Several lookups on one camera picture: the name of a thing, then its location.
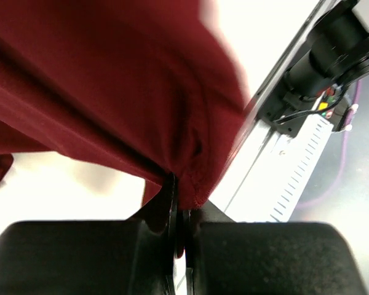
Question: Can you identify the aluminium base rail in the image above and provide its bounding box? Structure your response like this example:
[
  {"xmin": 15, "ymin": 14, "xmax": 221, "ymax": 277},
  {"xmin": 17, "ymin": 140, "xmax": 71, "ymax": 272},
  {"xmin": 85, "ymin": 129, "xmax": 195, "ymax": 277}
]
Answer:
[{"xmin": 178, "ymin": 0, "xmax": 330, "ymax": 286}]

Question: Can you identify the maroon t shirt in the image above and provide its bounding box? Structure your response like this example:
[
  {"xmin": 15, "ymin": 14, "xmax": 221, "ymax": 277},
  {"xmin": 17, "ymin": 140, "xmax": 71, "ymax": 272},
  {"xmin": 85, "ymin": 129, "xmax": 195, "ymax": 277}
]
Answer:
[{"xmin": 0, "ymin": 0, "xmax": 248, "ymax": 259}]

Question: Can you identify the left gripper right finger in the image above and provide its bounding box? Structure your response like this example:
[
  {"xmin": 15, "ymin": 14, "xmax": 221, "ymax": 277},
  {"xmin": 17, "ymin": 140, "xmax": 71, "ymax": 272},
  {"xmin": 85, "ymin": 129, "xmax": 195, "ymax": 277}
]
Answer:
[{"xmin": 184, "ymin": 202, "xmax": 367, "ymax": 294}]

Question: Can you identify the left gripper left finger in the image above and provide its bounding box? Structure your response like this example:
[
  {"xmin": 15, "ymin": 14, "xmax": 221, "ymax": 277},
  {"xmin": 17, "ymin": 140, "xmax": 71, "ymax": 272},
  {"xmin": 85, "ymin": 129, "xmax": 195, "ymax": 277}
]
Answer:
[{"xmin": 0, "ymin": 175, "xmax": 175, "ymax": 294}]

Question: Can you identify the white slotted cable duct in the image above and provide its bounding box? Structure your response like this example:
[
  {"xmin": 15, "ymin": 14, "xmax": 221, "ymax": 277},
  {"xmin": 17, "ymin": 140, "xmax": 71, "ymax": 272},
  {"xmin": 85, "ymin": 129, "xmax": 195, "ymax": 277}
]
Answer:
[{"xmin": 266, "ymin": 115, "xmax": 332, "ymax": 222}]

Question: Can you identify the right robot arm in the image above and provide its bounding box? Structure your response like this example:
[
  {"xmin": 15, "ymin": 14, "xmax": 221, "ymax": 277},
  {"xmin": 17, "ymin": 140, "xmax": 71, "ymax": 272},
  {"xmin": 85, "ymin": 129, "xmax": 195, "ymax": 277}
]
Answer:
[{"xmin": 257, "ymin": 1, "xmax": 369, "ymax": 137}]

